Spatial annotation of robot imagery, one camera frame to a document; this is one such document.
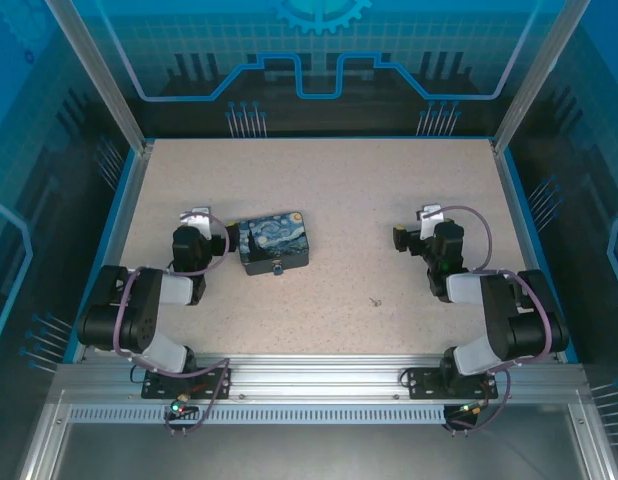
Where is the starry night painted tin box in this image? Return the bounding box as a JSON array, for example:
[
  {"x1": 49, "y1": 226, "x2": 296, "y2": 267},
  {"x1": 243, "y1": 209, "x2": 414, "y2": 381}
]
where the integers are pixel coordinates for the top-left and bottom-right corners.
[{"x1": 237, "y1": 210, "x2": 314, "y2": 277}]

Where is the small connector with LEDs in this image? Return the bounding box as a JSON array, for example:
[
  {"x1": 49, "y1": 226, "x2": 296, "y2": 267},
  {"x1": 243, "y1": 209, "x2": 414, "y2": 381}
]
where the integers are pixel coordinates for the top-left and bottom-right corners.
[
  {"x1": 171, "y1": 397, "x2": 200, "y2": 419},
  {"x1": 448, "y1": 402, "x2": 490, "y2": 419}
]

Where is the grey metal shelf plate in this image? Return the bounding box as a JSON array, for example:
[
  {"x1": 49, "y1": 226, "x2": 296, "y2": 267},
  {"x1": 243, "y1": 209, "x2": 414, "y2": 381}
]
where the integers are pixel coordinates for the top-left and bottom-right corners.
[{"x1": 53, "y1": 419, "x2": 590, "y2": 480}]

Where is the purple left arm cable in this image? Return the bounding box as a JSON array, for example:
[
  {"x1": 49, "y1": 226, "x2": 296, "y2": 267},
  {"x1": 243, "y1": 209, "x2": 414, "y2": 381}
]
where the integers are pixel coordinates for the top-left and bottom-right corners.
[{"x1": 111, "y1": 210, "x2": 233, "y2": 439}]

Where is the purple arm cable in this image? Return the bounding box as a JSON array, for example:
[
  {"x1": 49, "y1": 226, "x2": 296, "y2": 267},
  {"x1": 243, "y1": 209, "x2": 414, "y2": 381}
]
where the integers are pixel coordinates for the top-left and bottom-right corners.
[
  {"x1": 111, "y1": 210, "x2": 233, "y2": 439},
  {"x1": 421, "y1": 204, "x2": 558, "y2": 436}
]

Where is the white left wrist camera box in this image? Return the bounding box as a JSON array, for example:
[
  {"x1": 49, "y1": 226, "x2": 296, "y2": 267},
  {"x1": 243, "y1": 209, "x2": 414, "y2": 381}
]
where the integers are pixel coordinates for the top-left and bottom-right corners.
[{"x1": 178, "y1": 205, "x2": 213, "y2": 239}]

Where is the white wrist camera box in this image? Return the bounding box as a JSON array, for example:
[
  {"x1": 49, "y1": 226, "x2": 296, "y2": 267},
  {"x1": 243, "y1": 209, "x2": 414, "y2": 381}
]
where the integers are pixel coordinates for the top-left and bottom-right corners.
[
  {"x1": 415, "y1": 203, "x2": 448, "y2": 240},
  {"x1": 178, "y1": 205, "x2": 213, "y2": 239}
]

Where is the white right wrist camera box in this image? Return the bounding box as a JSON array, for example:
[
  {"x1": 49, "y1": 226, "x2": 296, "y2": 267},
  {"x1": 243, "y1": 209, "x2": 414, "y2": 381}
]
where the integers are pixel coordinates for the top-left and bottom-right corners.
[{"x1": 415, "y1": 203, "x2": 448, "y2": 240}]

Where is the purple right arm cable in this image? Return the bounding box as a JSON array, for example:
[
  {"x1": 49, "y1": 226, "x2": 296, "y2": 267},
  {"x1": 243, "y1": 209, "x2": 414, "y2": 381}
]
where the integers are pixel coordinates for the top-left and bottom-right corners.
[{"x1": 421, "y1": 204, "x2": 558, "y2": 436}]

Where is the aluminium side rail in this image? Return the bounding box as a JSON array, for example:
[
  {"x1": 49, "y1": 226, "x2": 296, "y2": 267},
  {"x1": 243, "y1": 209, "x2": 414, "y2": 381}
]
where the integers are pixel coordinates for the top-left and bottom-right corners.
[
  {"x1": 491, "y1": 142, "x2": 565, "y2": 364},
  {"x1": 71, "y1": 142, "x2": 155, "y2": 364}
]

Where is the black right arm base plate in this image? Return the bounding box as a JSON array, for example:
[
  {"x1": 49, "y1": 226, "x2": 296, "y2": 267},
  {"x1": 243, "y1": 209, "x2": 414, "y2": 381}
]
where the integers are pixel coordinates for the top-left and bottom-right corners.
[{"x1": 404, "y1": 367, "x2": 499, "y2": 400}]

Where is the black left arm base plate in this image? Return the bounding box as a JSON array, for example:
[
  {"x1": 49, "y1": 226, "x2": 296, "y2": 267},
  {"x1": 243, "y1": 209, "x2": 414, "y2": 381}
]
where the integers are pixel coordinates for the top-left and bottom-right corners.
[{"x1": 141, "y1": 367, "x2": 233, "y2": 400}]

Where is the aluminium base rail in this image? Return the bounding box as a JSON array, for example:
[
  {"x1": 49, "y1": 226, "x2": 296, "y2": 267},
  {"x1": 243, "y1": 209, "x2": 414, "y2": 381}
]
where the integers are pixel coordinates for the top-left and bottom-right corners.
[{"x1": 53, "y1": 353, "x2": 588, "y2": 406}]

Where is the slotted grey cable duct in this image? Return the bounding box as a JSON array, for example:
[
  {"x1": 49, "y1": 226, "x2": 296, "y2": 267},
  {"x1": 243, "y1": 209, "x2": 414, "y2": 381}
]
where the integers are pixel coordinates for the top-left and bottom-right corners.
[{"x1": 66, "y1": 404, "x2": 453, "y2": 426}]

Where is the aluminium frame post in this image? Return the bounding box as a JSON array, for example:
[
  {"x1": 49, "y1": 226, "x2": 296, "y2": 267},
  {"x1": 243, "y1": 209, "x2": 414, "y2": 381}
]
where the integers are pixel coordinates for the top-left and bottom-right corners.
[
  {"x1": 491, "y1": 0, "x2": 593, "y2": 156},
  {"x1": 42, "y1": 0, "x2": 156, "y2": 157}
]

